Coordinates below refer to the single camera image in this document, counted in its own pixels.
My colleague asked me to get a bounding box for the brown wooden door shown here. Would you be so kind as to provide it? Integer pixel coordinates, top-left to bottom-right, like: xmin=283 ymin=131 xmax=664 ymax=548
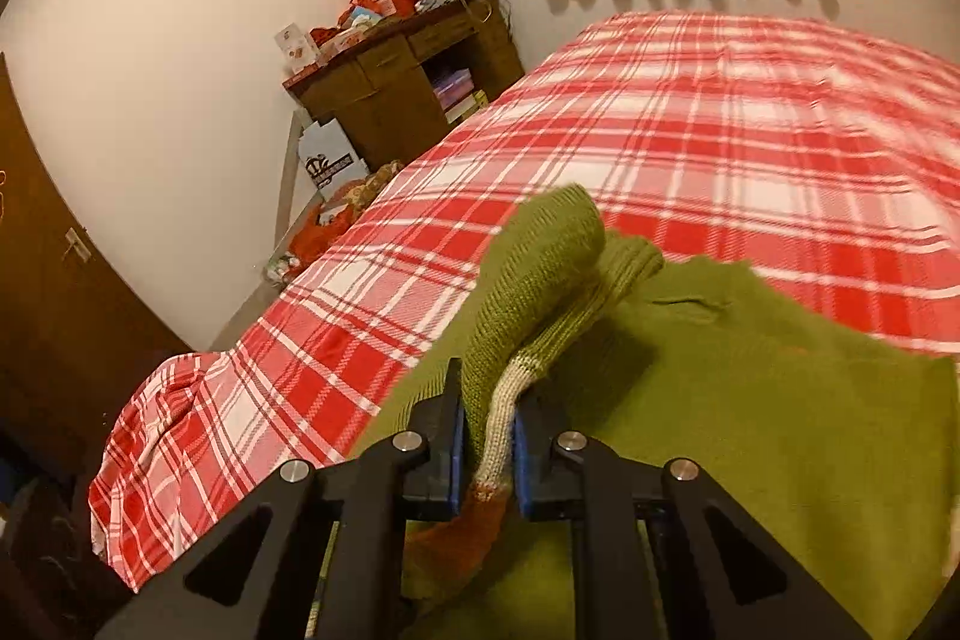
xmin=0 ymin=51 xmax=192 ymax=483

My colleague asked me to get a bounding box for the red plaid bed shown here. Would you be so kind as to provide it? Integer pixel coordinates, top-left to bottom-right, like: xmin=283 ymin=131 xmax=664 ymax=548
xmin=88 ymin=10 xmax=960 ymax=592

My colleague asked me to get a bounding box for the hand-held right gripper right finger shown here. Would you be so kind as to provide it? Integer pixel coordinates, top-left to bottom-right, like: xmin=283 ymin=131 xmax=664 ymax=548
xmin=512 ymin=385 xmax=875 ymax=640

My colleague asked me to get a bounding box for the green orange cream striped sweater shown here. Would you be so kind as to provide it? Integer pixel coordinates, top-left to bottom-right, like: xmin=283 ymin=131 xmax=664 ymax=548
xmin=349 ymin=184 xmax=959 ymax=640

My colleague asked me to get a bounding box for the grey metal frame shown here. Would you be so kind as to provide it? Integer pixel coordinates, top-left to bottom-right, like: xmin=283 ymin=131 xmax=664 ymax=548
xmin=274 ymin=111 xmax=308 ymax=251

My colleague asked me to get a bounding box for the stack of boxes under desk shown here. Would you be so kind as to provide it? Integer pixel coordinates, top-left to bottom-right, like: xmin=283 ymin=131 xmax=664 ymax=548
xmin=431 ymin=68 xmax=488 ymax=124

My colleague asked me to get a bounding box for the red plastic bag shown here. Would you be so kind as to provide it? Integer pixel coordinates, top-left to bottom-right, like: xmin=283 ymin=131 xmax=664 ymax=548
xmin=289 ymin=205 xmax=361 ymax=259

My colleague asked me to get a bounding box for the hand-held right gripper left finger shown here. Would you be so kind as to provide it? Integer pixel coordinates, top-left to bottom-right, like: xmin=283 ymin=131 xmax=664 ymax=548
xmin=94 ymin=357 xmax=467 ymax=640

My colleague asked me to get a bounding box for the white picture box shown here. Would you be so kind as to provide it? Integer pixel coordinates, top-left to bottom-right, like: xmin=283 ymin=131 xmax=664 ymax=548
xmin=274 ymin=25 xmax=316 ymax=75

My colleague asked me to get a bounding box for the brown patterned bag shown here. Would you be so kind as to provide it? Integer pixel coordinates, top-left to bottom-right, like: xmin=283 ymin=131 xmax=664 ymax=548
xmin=341 ymin=160 xmax=406 ymax=210

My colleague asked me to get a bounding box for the brown wooden desk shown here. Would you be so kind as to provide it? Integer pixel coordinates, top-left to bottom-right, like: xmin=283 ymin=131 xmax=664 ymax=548
xmin=283 ymin=0 xmax=526 ymax=172

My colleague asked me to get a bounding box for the flat red white box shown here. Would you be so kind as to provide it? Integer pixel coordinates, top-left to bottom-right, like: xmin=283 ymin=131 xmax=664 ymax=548
xmin=315 ymin=26 xmax=368 ymax=60

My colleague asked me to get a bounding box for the white paper bag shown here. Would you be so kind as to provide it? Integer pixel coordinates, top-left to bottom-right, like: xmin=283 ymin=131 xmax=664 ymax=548
xmin=298 ymin=119 xmax=370 ymax=199

